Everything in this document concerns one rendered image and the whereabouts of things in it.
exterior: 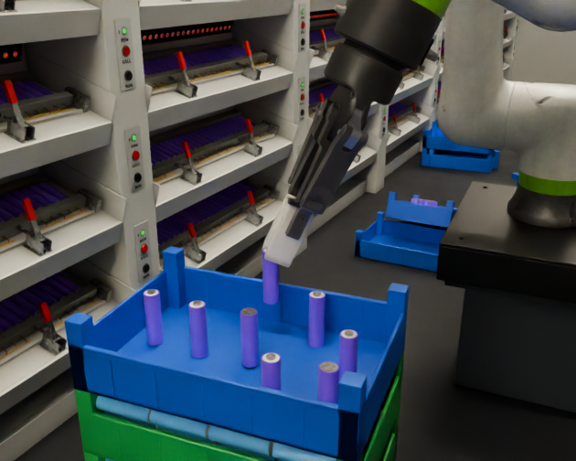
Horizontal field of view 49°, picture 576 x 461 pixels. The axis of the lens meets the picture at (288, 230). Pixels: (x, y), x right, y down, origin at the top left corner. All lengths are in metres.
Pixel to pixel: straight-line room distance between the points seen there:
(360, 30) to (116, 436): 0.47
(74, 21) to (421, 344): 0.99
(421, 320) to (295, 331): 0.89
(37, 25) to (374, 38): 0.61
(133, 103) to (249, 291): 0.56
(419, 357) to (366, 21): 0.98
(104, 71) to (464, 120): 0.66
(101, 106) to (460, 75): 0.64
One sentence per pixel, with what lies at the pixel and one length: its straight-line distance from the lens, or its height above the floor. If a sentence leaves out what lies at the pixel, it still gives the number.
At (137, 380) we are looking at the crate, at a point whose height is 0.43.
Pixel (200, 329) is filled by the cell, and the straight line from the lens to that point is 0.70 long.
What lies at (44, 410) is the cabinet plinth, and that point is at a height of 0.05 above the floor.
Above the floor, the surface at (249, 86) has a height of 0.55.
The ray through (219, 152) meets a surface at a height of 0.38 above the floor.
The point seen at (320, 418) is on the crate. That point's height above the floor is 0.44.
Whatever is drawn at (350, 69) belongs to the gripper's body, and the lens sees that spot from 0.64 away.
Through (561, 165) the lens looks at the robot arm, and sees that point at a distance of 1.26.
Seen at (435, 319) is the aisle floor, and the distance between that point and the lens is 1.64.
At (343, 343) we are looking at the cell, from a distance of 0.63.
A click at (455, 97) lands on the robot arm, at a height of 0.58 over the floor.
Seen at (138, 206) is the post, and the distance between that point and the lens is 1.27.
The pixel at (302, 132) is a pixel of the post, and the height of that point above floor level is 0.38.
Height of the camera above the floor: 0.79
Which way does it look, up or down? 22 degrees down
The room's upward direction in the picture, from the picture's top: straight up
